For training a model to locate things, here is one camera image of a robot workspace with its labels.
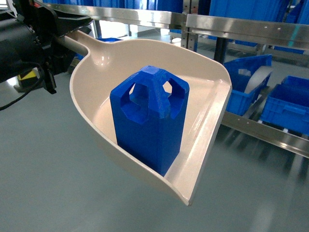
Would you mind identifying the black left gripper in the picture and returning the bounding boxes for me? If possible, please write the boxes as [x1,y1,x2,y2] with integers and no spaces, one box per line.
[14,3,92,94]

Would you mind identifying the beige plastic dustpan tray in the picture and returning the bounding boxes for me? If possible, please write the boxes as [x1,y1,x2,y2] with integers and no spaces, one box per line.
[57,31,232,205]

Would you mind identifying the blue plastic jug part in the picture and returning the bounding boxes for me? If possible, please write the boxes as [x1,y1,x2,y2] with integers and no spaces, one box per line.
[110,66,190,176]

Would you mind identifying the steel shelf rack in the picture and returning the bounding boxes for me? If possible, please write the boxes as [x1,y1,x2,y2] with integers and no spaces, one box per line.
[48,3,309,158]

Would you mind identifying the yellow black traffic cone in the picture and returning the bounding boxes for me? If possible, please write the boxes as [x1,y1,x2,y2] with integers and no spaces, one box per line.
[14,68,40,93]

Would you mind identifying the tilted blue bin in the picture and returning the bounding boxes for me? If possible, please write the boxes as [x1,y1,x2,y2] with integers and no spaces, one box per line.
[224,54,273,116]

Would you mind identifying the white curved sheet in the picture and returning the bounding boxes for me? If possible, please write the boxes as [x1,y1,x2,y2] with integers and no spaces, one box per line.
[238,66,273,94]

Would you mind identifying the blue bin front left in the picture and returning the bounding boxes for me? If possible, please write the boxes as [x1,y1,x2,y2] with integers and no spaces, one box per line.
[260,84,309,135]

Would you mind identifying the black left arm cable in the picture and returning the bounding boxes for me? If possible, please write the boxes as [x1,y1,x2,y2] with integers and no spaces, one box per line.
[0,62,46,112]

